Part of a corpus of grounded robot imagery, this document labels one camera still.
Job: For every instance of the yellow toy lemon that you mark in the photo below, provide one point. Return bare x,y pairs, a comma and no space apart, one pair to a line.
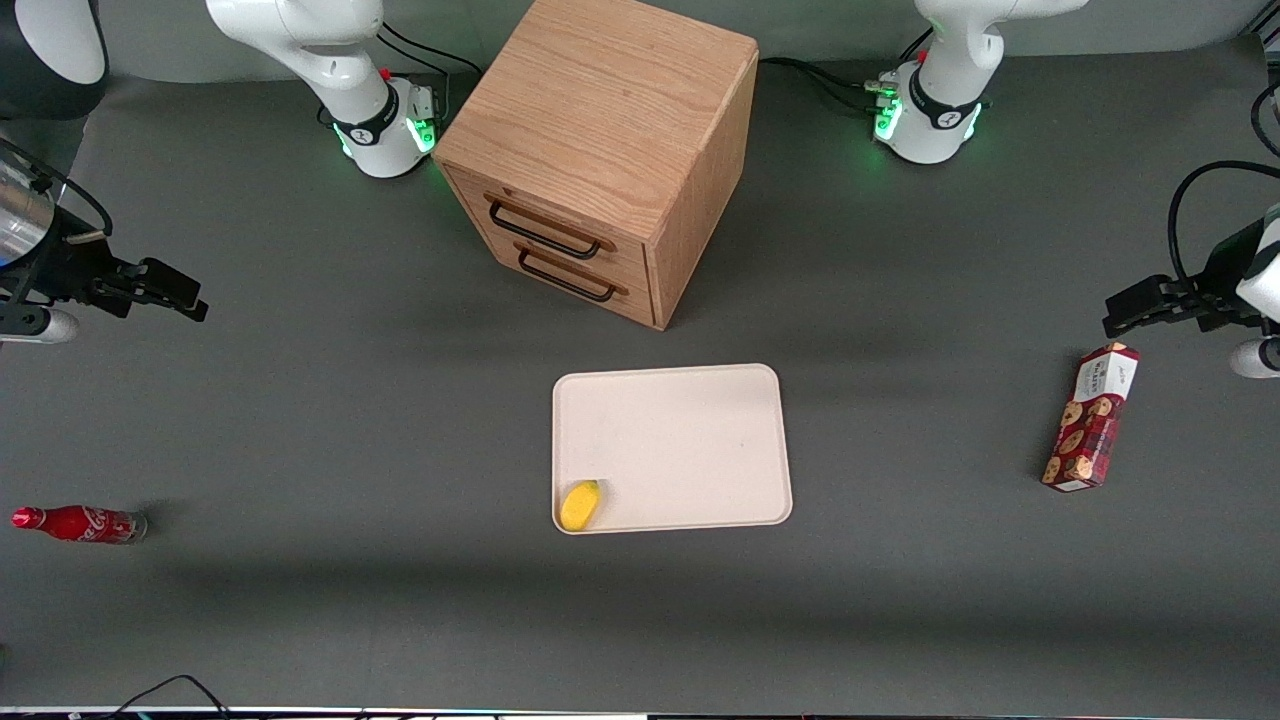
580,505

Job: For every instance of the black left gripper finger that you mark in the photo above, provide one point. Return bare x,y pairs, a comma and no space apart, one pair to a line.
1140,312
1162,287

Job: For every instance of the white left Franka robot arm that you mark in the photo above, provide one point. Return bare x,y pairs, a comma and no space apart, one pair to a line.
940,110

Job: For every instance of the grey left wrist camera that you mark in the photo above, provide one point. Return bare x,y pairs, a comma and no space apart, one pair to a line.
1255,358

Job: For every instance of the beige plastic tray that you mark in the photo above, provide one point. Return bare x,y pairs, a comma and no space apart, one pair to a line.
690,440

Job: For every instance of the red coke bottle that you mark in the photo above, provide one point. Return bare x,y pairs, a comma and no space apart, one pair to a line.
85,523

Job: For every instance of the wooden two-drawer cabinet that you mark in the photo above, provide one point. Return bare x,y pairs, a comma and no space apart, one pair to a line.
600,110

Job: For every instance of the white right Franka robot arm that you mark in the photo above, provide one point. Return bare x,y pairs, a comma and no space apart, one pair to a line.
340,60

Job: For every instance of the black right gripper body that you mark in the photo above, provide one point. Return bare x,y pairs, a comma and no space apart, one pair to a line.
70,266

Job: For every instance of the red cookie box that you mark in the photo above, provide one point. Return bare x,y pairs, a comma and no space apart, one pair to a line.
1090,420

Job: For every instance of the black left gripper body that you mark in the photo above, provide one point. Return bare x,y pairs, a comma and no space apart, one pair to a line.
1222,272

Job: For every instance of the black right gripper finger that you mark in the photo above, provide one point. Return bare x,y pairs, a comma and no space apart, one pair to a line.
172,278
175,307

